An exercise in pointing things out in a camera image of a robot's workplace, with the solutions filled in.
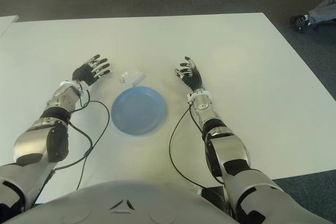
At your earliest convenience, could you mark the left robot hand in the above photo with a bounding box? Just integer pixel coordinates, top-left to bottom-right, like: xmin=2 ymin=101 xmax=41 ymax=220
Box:
xmin=72 ymin=54 xmax=111 ymax=87

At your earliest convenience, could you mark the white charger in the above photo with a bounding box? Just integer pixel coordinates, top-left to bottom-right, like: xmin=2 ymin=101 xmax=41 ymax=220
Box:
xmin=118 ymin=69 xmax=145 ymax=86

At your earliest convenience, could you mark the blue plate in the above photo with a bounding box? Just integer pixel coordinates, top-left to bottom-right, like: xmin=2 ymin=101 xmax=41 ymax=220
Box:
xmin=111 ymin=87 xmax=167 ymax=136

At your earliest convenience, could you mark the white side table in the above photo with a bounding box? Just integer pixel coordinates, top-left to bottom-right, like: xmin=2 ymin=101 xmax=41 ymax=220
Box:
xmin=0 ymin=15 xmax=19 ymax=37

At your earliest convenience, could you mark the black shoe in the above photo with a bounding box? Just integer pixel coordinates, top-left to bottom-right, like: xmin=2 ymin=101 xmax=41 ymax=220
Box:
xmin=290 ymin=15 xmax=310 ymax=34

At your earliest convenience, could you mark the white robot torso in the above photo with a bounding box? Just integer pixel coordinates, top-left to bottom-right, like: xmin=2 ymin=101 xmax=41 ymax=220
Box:
xmin=5 ymin=179 xmax=239 ymax=224

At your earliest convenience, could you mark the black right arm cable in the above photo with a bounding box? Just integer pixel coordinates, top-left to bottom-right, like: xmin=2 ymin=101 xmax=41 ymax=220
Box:
xmin=169 ymin=103 xmax=226 ymax=189

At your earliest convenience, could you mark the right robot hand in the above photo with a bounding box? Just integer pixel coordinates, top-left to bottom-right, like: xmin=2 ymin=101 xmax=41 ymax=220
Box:
xmin=174 ymin=56 xmax=205 ymax=93

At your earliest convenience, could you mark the grey trouser leg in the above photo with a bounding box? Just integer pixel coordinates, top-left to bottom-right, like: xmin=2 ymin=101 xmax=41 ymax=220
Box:
xmin=308 ymin=0 xmax=336 ymax=25

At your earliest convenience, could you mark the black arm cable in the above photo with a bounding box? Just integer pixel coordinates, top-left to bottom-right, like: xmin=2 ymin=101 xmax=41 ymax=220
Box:
xmin=34 ymin=87 xmax=110 ymax=204
xmin=169 ymin=103 xmax=226 ymax=189

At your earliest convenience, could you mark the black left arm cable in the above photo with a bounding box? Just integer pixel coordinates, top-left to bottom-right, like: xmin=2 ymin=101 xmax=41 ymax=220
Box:
xmin=34 ymin=87 xmax=110 ymax=204

